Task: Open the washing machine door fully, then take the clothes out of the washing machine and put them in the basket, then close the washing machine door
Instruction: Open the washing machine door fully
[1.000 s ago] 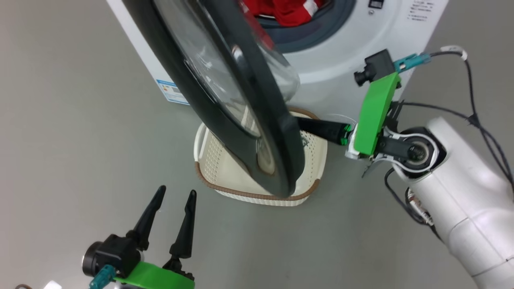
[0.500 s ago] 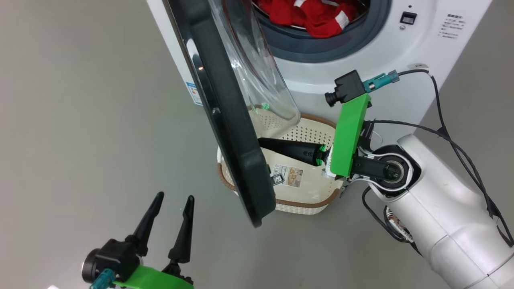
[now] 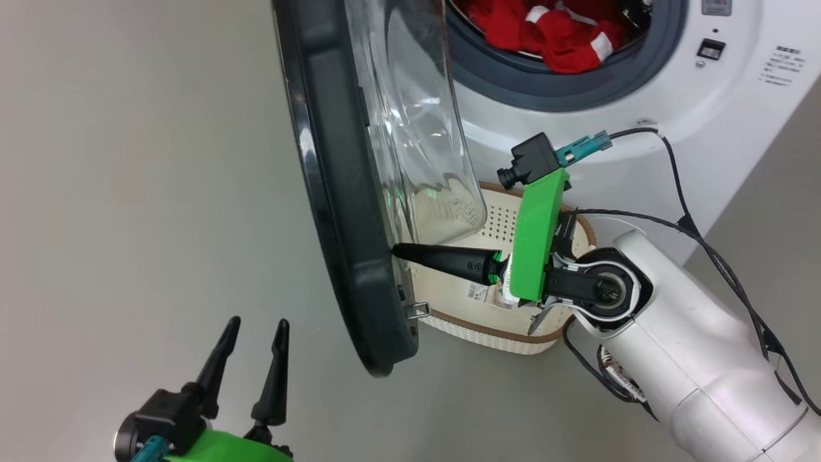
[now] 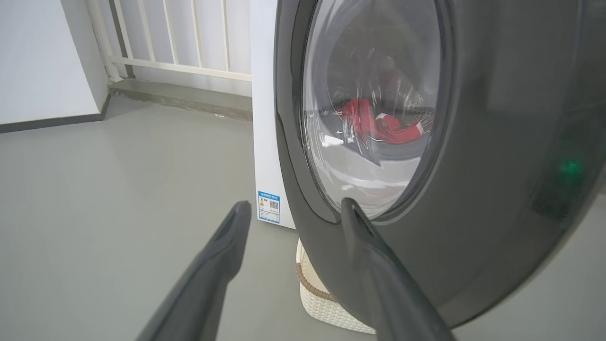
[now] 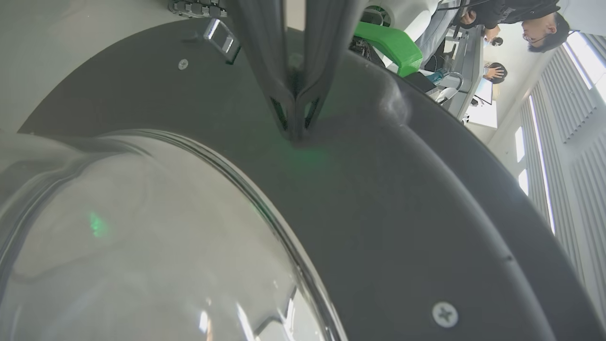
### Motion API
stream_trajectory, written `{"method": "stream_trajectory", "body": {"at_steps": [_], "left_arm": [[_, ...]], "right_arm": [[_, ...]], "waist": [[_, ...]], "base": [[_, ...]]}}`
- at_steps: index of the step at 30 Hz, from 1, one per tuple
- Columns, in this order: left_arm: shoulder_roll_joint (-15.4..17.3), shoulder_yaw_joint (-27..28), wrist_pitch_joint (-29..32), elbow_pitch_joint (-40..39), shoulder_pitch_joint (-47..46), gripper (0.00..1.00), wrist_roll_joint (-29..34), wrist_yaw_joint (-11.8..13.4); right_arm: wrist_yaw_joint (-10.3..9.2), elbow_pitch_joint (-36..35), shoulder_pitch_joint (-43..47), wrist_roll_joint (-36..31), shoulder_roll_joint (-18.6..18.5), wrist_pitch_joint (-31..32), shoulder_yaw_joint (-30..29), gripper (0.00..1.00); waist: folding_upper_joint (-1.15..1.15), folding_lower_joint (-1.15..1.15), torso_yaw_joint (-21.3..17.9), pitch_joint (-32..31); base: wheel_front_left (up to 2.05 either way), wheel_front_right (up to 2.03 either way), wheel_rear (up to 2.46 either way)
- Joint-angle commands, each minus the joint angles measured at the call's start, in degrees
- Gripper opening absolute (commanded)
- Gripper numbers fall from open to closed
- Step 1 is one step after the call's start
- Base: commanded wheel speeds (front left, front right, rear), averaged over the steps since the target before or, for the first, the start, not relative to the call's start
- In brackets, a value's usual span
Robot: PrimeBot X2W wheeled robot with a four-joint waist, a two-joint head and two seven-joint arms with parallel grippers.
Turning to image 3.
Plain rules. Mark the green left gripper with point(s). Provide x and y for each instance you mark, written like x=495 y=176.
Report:
x=224 y=446

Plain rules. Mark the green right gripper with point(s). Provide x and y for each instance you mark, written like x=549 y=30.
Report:
x=535 y=244

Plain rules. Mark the black glass washing machine door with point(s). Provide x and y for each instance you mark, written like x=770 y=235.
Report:
x=333 y=192

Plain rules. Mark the basket product label sticker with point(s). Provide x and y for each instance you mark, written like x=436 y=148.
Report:
x=481 y=294

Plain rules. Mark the cream perforated laundry basket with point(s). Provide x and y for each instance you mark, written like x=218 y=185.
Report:
x=474 y=333

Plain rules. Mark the white front-load washing machine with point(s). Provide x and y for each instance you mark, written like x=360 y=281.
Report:
x=705 y=115

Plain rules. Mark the black door lock socket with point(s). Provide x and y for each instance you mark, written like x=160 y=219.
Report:
x=710 y=49

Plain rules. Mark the printed warning label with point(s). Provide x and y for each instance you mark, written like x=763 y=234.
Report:
x=784 y=64

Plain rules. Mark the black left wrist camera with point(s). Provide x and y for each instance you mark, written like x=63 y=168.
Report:
x=163 y=417

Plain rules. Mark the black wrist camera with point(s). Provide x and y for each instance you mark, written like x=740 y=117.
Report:
x=535 y=160
x=163 y=417

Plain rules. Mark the teal left camera connector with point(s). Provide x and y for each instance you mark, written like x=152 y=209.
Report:
x=146 y=450

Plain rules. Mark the teal camera connector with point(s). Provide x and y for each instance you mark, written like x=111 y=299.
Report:
x=146 y=450
x=580 y=149

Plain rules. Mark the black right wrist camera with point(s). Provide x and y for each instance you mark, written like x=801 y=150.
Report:
x=535 y=160

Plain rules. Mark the teal right camera connector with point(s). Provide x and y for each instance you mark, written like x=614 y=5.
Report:
x=580 y=149

